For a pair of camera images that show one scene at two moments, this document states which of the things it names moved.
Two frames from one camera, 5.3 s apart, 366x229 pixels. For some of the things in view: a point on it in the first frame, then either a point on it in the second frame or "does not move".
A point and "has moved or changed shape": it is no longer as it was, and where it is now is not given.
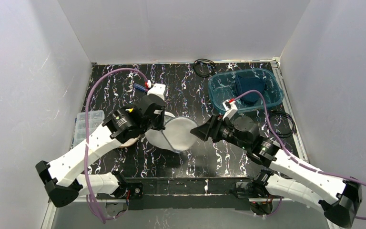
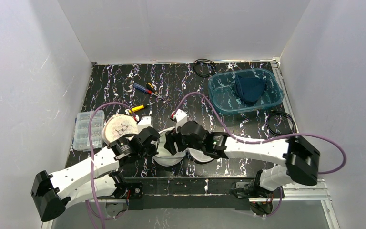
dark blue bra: x=244 y=84 does not move
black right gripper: x=213 y=128 -> x=173 y=140
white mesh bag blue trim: x=177 y=136 has moved or changed shape
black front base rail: x=190 y=194 does not move
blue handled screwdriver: x=138 y=86 does not move
